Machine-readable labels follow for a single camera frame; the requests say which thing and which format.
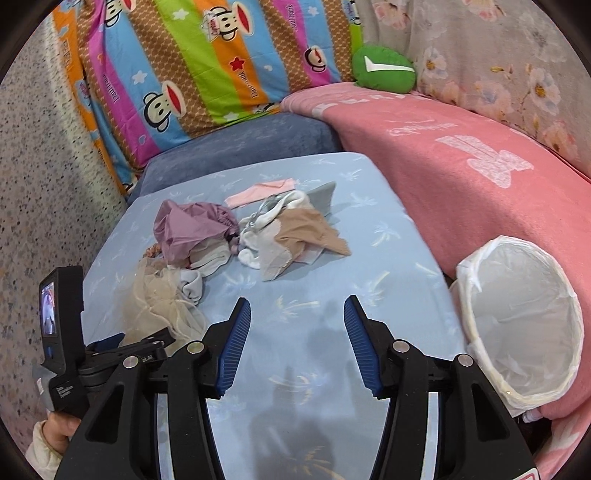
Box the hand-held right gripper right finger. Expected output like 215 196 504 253
344 295 539 480

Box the green cushion white check mark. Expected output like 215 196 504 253
352 42 417 95

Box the light blue palm print sheet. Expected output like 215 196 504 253
78 151 467 480

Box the white lined trash bin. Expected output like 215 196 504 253
450 235 583 414

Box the colourful striped monkey quilt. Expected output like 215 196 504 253
78 0 365 171

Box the pale floral quilt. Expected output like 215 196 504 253
355 0 585 171

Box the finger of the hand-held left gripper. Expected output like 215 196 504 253
85 330 177 363

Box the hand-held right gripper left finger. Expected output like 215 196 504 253
54 298 252 480

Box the person's left hand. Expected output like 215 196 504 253
46 410 83 457

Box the person's left forearm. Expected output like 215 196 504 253
25 419 65 480

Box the white sock red trim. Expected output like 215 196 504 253
238 190 311 271

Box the cream white cloth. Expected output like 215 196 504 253
189 239 232 274

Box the tan sheer stocking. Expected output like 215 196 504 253
259 210 352 282

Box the purple garment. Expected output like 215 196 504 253
154 200 239 268

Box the pink blanket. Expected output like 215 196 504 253
280 88 591 480

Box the striped monkey print pillow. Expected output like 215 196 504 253
51 4 153 199

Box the blue-grey seat cushion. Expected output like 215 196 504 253
126 112 342 204

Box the pink flat cloth piece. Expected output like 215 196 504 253
225 178 296 208

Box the grey sock with lettering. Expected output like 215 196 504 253
305 181 337 217

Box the beige tulle mesh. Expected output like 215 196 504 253
121 256 208 344

